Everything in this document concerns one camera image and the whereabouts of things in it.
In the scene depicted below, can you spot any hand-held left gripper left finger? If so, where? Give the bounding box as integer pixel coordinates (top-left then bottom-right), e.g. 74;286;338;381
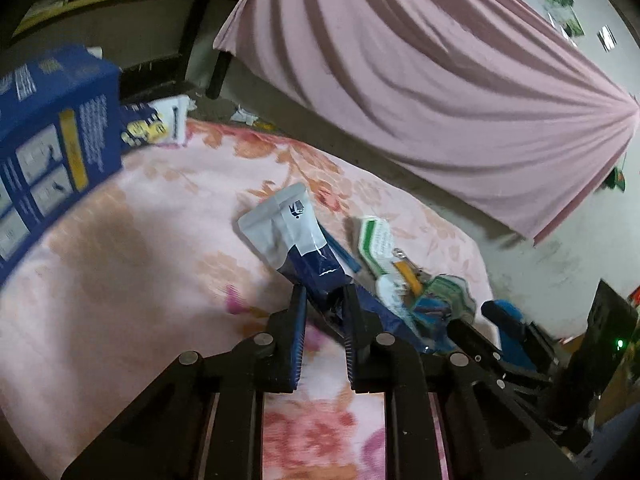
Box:
60;284;307;480

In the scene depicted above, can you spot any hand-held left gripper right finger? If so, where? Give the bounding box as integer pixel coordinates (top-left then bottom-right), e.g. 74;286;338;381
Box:
341;284;583;480

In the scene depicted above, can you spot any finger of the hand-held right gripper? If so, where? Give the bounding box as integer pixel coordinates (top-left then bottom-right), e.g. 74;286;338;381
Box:
481;301;561;362
446;319;553;392

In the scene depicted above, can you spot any yellow plastic object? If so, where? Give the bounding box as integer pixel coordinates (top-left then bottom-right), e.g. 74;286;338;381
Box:
394;256;426;294

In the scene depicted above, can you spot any grey and blue pouch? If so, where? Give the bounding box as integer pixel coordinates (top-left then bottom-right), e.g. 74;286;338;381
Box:
236;182;362;312

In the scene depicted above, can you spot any white paper packet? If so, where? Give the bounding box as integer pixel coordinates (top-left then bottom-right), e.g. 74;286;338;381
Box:
150;95;194;147

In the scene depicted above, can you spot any dark blue yellow-print packet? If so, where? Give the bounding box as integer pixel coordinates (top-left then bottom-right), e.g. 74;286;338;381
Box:
119;102;169;151

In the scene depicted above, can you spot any blue cardboard box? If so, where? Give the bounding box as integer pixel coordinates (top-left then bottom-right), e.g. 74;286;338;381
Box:
0;44;124;287

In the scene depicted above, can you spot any blue plastic basin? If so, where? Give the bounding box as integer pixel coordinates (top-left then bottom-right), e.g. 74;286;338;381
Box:
482;301;536;368

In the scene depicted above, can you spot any blue plastic wrapper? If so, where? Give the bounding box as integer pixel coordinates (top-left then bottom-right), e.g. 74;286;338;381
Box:
320;225;432;357

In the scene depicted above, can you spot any green blister pack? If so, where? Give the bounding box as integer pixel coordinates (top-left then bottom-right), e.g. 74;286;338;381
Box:
414;273;477;327

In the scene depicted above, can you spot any white and green packet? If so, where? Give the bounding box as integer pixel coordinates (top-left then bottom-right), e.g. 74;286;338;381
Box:
356;216;402;279

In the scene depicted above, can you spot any white paper scrap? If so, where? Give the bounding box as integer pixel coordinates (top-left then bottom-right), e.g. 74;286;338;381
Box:
230;105;261;126

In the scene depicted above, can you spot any pink hanging cloth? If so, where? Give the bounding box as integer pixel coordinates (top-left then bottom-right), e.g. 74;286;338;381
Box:
212;0;640;247

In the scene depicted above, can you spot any wooden shelf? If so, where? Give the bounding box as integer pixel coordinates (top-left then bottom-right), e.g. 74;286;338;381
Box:
10;0;261;102

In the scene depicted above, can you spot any green wall sticker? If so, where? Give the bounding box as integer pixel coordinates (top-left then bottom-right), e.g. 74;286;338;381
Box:
600;152;629;194

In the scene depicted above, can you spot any black metal post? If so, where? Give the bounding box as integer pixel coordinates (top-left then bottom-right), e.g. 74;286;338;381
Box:
206;50;234;100

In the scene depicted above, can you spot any green and white wall poster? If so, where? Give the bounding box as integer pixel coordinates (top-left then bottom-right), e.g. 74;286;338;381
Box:
544;0;585;37

